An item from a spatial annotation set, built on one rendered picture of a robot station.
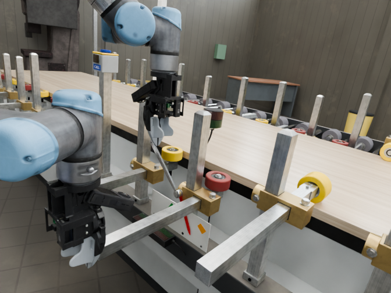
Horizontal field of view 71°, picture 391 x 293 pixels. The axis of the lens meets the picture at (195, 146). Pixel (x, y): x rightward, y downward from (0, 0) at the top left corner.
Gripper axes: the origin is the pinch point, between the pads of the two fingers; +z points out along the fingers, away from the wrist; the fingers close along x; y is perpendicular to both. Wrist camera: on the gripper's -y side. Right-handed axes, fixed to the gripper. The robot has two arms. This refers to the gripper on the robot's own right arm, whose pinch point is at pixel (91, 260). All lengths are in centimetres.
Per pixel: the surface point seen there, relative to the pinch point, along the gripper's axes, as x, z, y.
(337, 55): -141, -72, -633
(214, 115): -1.8, -27.2, -38.2
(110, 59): -51, -37, -35
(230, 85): -333, 21, -535
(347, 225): 36, -6, -50
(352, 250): 39, 3, -56
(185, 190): -4.7, -3.5, -33.0
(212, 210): 5.1, -1.1, -34.2
